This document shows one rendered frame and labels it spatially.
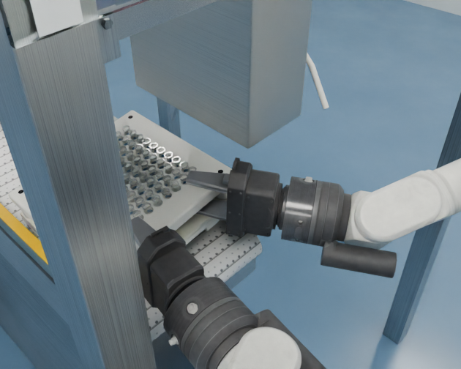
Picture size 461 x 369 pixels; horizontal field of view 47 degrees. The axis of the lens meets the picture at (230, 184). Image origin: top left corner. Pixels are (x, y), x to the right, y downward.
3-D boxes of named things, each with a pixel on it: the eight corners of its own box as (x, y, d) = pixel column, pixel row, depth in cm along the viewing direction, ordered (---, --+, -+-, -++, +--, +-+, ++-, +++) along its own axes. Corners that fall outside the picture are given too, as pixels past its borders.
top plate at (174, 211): (11, 202, 82) (6, 192, 80) (135, 117, 92) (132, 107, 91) (106, 290, 68) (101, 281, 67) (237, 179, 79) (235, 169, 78)
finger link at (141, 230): (143, 217, 71) (168, 246, 67) (121, 228, 69) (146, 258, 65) (141, 209, 69) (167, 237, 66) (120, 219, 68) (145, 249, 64)
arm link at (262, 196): (224, 187, 67) (319, 203, 66) (239, 140, 74) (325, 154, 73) (222, 252, 76) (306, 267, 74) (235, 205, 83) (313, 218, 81)
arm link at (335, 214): (322, 173, 70) (410, 187, 68) (317, 191, 80) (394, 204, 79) (308, 259, 68) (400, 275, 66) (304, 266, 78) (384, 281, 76)
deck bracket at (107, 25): (124, 58, 44) (116, 4, 41) (72, 80, 41) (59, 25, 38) (118, 55, 44) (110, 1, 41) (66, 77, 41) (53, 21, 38)
